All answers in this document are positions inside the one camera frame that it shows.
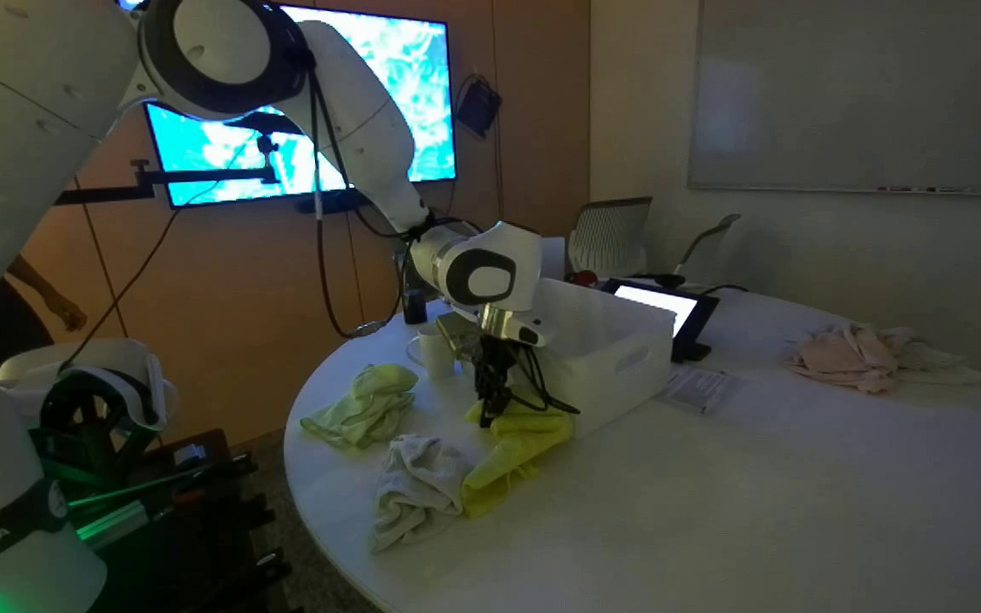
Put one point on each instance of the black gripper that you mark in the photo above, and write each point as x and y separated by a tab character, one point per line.
497	354

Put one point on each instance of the yellow cloth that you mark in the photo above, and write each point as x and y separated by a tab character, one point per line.
513	455

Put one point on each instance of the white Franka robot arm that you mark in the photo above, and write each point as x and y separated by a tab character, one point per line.
15	112

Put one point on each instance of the white plastic storage box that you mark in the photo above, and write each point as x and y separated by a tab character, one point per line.
615	361

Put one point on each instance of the white ceramic mug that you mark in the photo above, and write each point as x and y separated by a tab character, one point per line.
426	353

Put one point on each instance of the white terry cloth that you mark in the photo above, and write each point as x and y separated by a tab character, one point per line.
415	488

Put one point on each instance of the light green cloth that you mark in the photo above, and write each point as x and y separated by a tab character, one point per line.
364	409

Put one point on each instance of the white panel with dark logo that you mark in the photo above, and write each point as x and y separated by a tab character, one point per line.
554	261

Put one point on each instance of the black tablet with lit screen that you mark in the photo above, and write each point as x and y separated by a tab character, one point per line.
654	303

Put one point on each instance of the grey office chair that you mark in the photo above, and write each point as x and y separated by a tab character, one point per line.
611	240

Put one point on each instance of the clear plastic packet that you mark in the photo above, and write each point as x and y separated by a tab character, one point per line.
700	388

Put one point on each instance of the black equipment cart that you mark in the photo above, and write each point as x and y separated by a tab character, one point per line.
207	534

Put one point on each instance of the pink crumpled cloth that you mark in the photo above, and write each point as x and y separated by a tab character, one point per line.
850	361

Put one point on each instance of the white rounded headset device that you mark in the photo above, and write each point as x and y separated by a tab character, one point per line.
126	361

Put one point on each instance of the pale crumpled cloth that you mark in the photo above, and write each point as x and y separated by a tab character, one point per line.
936	354

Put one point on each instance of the black wall mounted device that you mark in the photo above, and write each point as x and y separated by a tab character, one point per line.
477	105

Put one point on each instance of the wall television screen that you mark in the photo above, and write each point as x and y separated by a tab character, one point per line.
423	105

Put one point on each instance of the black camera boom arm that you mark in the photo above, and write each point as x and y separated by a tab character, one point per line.
116	190

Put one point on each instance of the wall whiteboard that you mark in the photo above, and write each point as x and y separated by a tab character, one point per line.
851	89

